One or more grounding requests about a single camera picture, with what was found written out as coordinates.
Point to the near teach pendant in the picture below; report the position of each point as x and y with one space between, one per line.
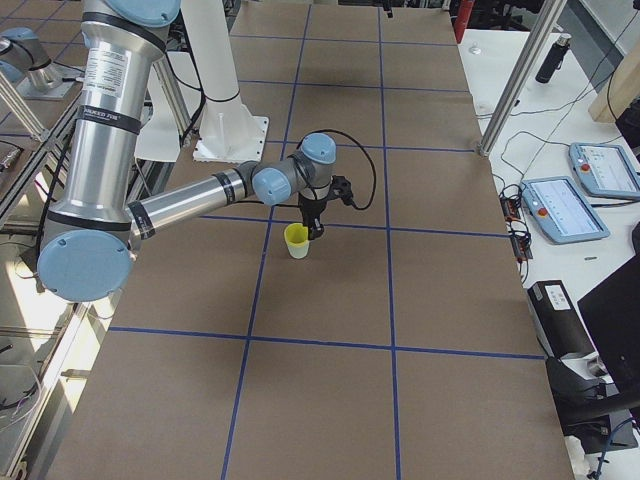
562 211

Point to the far teach pendant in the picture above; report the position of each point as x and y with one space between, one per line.
604 170

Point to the teach pendant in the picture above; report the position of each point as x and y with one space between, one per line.
604 170
562 211

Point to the brown paper table mat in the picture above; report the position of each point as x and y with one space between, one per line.
401 347

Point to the black box with label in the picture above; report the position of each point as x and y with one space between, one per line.
556 320

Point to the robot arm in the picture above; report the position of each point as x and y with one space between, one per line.
91 230

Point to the aluminium frame post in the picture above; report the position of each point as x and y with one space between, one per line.
531 50

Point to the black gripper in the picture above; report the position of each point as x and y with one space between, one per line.
311 208

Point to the yellow cup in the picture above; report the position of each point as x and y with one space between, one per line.
296 235

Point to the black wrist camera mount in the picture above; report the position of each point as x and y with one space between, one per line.
342 189

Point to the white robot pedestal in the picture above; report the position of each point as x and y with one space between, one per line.
226 129

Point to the green cup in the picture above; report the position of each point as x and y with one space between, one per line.
298 250

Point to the black water bottle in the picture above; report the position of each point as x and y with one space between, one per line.
554 58

